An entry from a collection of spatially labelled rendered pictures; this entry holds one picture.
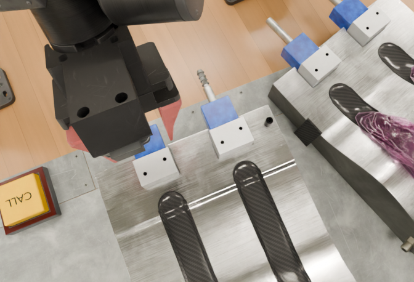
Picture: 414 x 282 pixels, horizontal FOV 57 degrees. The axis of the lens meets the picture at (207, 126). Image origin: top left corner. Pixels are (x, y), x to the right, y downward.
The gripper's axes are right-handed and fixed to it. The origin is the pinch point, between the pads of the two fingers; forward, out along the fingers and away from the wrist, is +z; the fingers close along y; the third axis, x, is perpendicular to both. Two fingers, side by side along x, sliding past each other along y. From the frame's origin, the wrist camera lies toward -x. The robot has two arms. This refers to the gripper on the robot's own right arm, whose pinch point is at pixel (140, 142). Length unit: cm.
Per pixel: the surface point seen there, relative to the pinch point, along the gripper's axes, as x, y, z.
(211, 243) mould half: -5.1, 2.9, 17.0
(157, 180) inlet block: 1.9, -0.4, 9.4
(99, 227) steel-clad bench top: 6.4, -12.1, 20.2
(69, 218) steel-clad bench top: 9.0, -15.9, 18.8
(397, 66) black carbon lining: 8.2, 40.2, 13.4
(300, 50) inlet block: 13.8, 26.5, 8.1
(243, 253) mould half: -7.5, 6.3, 18.5
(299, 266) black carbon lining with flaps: -11.2, 12.3, 20.4
